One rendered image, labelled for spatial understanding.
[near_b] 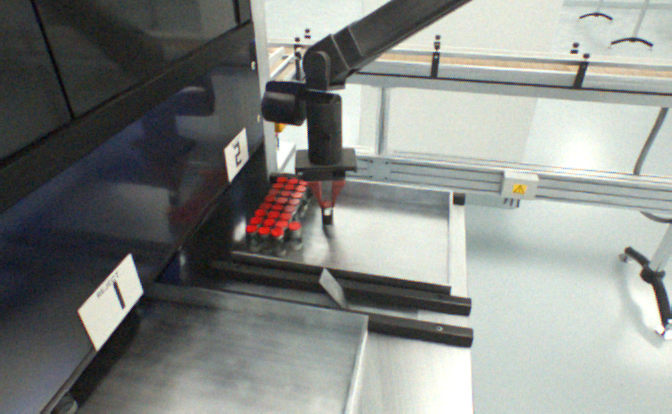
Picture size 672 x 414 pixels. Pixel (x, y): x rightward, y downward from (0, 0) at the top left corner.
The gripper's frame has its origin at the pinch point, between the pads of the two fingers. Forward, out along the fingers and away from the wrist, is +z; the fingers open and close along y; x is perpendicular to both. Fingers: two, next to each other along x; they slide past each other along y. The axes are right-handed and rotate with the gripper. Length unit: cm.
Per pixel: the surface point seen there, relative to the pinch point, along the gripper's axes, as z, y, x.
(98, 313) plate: -10.0, 23.7, 33.7
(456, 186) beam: 48, -51, -80
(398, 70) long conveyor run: 3, -26, -84
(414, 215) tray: 4.9, -16.5, -2.0
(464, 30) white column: 2, -64, -137
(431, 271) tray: 4.9, -16.4, 13.4
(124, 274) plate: -10.9, 22.5, 29.0
